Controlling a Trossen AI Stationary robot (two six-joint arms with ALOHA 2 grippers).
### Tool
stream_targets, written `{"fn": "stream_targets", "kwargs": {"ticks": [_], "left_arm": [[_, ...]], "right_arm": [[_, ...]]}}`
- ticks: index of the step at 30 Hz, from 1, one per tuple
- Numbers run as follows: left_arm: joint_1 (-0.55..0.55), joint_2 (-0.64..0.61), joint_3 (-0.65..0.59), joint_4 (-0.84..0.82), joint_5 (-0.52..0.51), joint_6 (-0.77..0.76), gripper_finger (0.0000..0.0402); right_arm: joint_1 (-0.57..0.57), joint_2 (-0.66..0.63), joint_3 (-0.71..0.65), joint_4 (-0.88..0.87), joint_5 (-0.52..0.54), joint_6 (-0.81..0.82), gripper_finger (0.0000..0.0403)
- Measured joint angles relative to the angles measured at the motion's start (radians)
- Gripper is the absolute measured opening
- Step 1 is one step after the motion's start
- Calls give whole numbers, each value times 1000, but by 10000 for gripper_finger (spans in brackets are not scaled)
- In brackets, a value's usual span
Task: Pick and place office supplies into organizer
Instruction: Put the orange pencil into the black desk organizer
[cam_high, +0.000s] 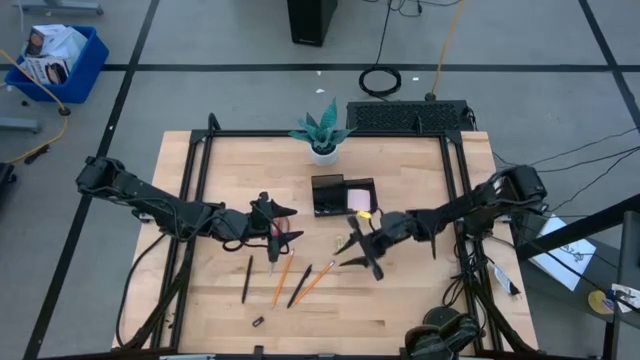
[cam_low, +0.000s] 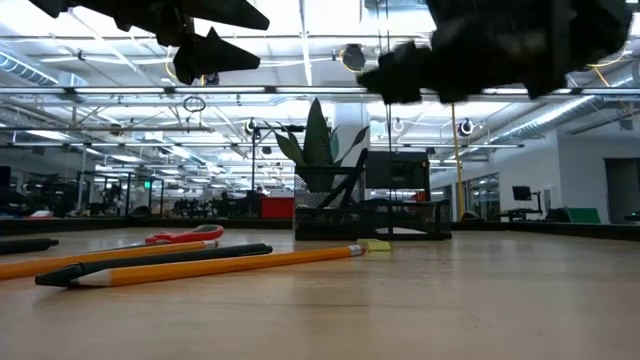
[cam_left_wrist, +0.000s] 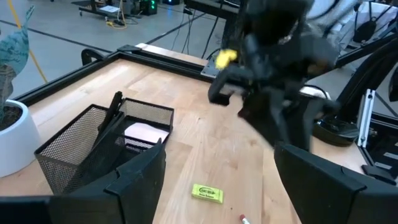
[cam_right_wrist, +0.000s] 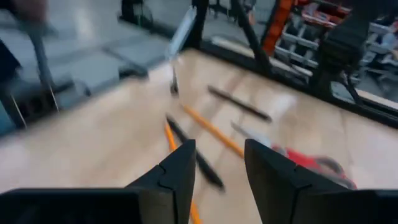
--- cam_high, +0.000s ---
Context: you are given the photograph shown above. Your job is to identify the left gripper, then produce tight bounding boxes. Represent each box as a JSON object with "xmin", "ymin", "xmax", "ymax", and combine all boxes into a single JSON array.
[{"xmin": 247, "ymin": 191, "xmax": 305, "ymax": 265}]

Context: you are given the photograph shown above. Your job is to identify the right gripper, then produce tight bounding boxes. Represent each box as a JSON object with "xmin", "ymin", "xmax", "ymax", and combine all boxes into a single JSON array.
[{"xmin": 333, "ymin": 211, "xmax": 417, "ymax": 282}]

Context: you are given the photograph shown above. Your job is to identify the red-handled scissors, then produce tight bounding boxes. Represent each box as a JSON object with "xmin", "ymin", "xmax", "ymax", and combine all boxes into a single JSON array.
[{"xmin": 268, "ymin": 215, "xmax": 292, "ymax": 277}]

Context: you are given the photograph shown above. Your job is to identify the orange pencil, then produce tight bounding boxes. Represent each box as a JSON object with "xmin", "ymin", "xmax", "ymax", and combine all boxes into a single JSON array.
[
  {"xmin": 271, "ymin": 248, "xmax": 296, "ymax": 309},
  {"xmin": 293, "ymin": 260, "xmax": 337, "ymax": 306}
]

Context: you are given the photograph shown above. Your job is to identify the pink sticky note pad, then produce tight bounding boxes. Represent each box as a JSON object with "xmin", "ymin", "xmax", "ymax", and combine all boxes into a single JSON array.
[{"xmin": 347, "ymin": 188, "xmax": 373, "ymax": 212}]

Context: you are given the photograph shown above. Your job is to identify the black pen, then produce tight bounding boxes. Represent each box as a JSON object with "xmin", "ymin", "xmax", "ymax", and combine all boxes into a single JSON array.
[
  {"xmin": 241, "ymin": 255, "xmax": 255, "ymax": 305},
  {"xmin": 286, "ymin": 264, "xmax": 314, "ymax": 309}
]

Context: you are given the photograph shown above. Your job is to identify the black mesh desk organizer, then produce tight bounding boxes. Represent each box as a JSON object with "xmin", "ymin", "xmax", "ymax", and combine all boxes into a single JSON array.
[{"xmin": 310, "ymin": 173, "xmax": 379, "ymax": 219}]

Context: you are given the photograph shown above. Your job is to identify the white round plant pot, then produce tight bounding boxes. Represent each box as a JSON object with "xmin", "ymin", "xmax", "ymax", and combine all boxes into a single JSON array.
[{"xmin": 308, "ymin": 142, "xmax": 340, "ymax": 168}]

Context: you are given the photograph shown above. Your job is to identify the green snake plant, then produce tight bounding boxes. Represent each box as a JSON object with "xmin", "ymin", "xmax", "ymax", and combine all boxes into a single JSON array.
[{"xmin": 288, "ymin": 97, "xmax": 357, "ymax": 151}]

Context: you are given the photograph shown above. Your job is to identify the black perforated computer case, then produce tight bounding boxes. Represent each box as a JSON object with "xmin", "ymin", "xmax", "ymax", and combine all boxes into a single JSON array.
[{"xmin": 345, "ymin": 99, "xmax": 475, "ymax": 134}]

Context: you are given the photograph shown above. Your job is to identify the black computer tower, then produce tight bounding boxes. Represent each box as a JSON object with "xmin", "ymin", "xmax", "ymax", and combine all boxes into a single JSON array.
[{"xmin": 286, "ymin": 0, "xmax": 339, "ymax": 48}]

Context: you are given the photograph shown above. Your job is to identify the white paper sheet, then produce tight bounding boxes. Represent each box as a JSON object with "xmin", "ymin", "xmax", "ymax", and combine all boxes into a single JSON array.
[{"xmin": 529, "ymin": 214, "xmax": 598, "ymax": 292}]

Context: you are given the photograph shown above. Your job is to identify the black gantry beam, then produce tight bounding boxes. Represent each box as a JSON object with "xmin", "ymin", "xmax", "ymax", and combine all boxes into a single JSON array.
[{"xmin": 514, "ymin": 193, "xmax": 640, "ymax": 261}]

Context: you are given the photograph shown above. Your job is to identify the yellow round disc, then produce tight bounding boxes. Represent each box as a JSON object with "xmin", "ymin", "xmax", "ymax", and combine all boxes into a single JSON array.
[{"xmin": 587, "ymin": 289, "xmax": 615, "ymax": 315}]

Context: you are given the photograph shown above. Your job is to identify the blue plastic bin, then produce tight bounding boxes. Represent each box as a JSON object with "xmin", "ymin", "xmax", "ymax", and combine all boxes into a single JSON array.
[{"xmin": 4, "ymin": 24, "xmax": 110, "ymax": 105}]

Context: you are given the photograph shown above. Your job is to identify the white printed card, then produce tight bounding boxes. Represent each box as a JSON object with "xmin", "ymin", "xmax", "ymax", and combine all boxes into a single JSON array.
[{"xmin": 610, "ymin": 283, "xmax": 640, "ymax": 314}]

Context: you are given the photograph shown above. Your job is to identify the grey metal furniture base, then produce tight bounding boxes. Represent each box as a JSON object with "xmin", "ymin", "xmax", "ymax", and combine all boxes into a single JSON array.
[
  {"xmin": 0, "ymin": 117, "xmax": 42, "ymax": 134},
  {"xmin": 18, "ymin": 0, "xmax": 105, "ymax": 16}
]

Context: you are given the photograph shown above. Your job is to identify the white cardboard box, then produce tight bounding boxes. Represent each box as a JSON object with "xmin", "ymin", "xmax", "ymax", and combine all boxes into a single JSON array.
[
  {"xmin": 23, "ymin": 23, "xmax": 89, "ymax": 64},
  {"xmin": 19, "ymin": 56, "xmax": 71, "ymax": 86}
]

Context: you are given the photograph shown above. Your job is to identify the black metal table frame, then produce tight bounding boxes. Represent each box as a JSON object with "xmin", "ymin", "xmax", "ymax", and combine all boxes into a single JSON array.
[{"xmin": 119, "ymin": 112, "xmax": 534, "ymax": 360}]

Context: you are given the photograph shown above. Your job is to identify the coiled black cable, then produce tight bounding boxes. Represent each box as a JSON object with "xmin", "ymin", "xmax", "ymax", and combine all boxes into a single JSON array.
[{"xmin": 358, "ymin": 0, "xmax": 403, "ymax": 99}]

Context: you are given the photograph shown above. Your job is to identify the yellow hanging cable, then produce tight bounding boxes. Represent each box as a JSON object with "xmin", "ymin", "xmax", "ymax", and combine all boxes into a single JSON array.
[{"xmin": 429, "ymin": 0, "xmax": 467, "ymax": 99}]

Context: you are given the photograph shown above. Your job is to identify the dark metal post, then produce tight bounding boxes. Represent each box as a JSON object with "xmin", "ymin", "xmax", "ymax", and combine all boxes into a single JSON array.
[{"xmin": 602, "ymin": 209, "xmax": 640, "ymax": 360}]

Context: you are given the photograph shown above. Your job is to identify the yellow floor cable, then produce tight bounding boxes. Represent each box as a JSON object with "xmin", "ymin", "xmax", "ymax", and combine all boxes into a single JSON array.
[{"xmin": 0, "ymin": 48, "xmax": 70, "ymax": 165}]

